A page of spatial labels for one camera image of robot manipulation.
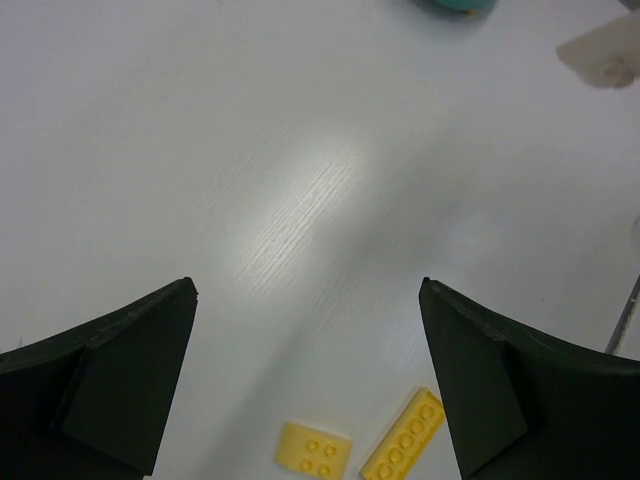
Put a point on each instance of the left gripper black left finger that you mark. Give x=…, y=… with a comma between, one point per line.
x=92, y=402

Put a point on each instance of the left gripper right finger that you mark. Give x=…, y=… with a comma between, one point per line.
x=522, y=404

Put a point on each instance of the white lego piece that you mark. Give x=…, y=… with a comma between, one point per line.
x=606, y=57

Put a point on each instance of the yellow long lego plate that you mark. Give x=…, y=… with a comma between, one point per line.
x=407, y=439

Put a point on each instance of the yellow lego slope brick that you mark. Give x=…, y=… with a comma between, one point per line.
x=313, y=452

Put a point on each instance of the teal round divided container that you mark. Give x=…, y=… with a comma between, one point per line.
x=463, y=6

